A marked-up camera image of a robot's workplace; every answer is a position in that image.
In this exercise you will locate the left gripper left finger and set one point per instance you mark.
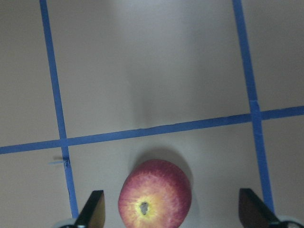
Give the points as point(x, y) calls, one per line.
point(91, 216)

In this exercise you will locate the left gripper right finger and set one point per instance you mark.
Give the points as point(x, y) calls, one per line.
point(254, 213)

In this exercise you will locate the red yellow apple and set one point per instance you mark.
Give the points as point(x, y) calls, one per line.
point(157, 194)

